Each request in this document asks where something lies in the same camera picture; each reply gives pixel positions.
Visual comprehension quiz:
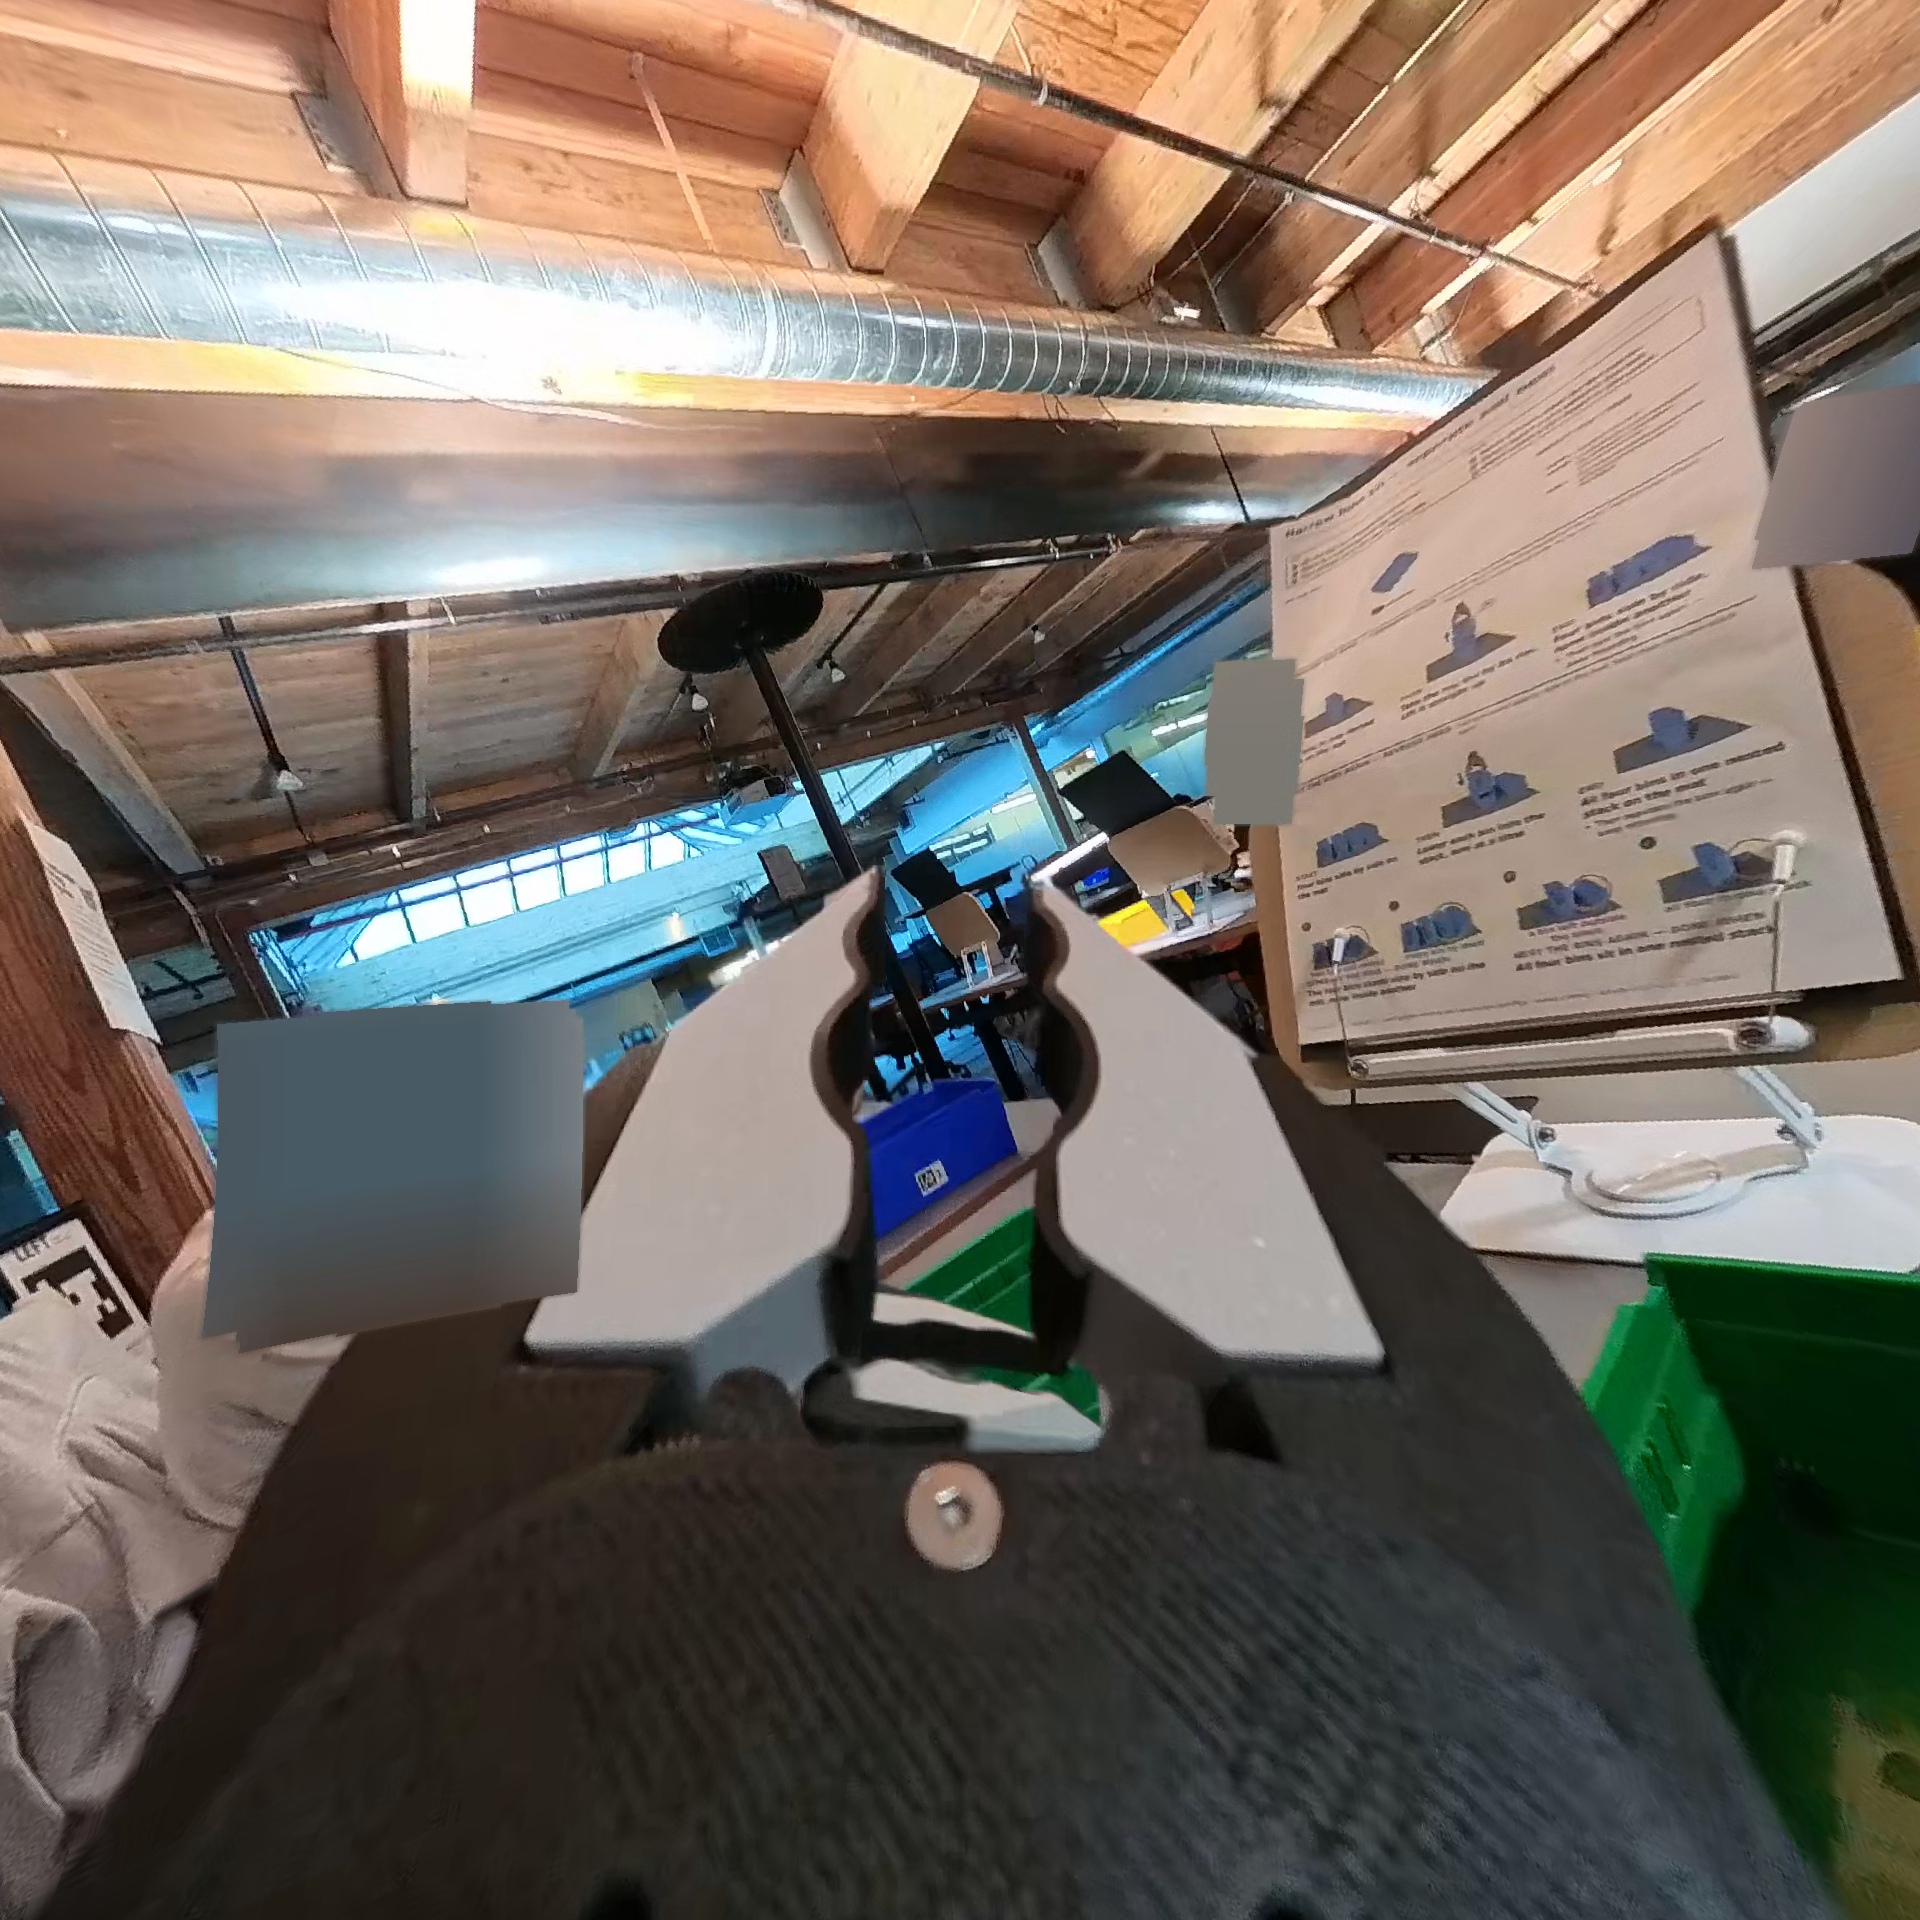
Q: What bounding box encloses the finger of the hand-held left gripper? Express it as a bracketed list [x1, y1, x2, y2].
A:
[873, 1294, 1037, 1347]
[854, 1358, 1104, 1455]

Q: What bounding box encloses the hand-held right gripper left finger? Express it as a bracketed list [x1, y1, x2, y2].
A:
[526, 866, 886, 1389]

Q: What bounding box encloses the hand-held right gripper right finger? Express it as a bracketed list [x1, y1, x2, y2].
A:
[1026, 883, 1390, 1396]

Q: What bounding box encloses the green plastic bin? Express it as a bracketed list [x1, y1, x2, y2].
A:
[1582, 1252, 1920, 1920]
[896, 1206, 1104, 1442]

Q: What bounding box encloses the blue bin with tag sticker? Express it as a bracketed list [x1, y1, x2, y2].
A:
[865, 1076, 1022, 1238]

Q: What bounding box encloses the black panel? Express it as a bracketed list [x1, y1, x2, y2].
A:
[1056, 749, 1174, 837]

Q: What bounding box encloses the printed instruction poster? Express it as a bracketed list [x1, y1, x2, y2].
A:
[1265, 231, 1905, 1050]

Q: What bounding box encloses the black floor lamp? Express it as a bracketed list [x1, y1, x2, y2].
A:
[656, 568, 962, 1086]

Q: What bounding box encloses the white paper notice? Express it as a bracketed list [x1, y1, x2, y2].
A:
[22, 822, 162, 1045]

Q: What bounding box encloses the silver ventilation duct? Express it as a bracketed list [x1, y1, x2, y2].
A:
[0, 158, 1495, 429]

